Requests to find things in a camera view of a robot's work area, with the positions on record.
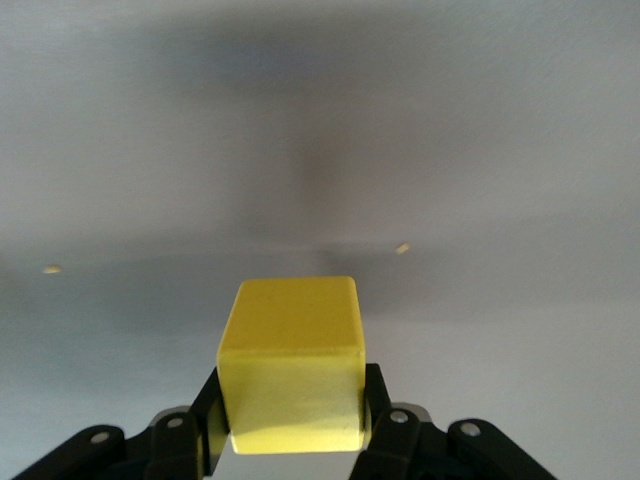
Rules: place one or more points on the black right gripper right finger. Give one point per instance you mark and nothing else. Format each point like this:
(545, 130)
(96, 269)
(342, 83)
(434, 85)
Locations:
(400, 440)

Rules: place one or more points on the small yellow crumb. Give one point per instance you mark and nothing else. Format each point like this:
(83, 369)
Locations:
(52, 270)
(402, 248)

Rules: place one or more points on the yellow block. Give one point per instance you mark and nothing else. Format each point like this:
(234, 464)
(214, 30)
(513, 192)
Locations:
(290, 365)

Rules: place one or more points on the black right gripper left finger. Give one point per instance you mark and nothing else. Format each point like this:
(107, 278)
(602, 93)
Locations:
(170, 440)

